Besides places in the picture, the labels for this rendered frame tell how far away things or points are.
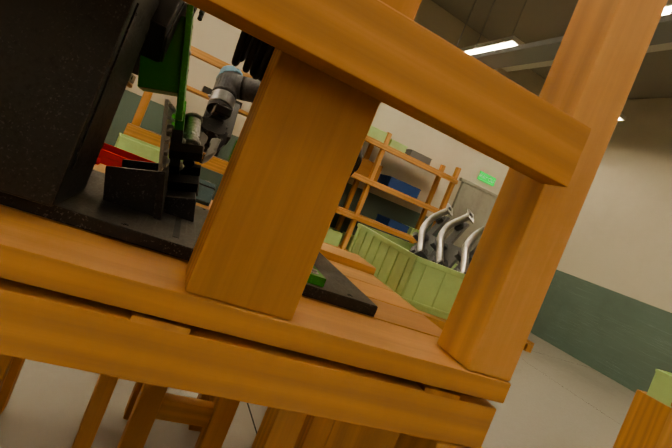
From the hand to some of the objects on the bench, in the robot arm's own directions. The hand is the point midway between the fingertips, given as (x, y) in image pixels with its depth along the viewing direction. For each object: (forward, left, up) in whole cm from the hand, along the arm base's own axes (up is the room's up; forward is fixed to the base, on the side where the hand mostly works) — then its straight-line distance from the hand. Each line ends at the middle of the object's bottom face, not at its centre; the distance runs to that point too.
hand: (202, 157), depth 118 cm
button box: (+8, -3, -14) cm, 16 cm away
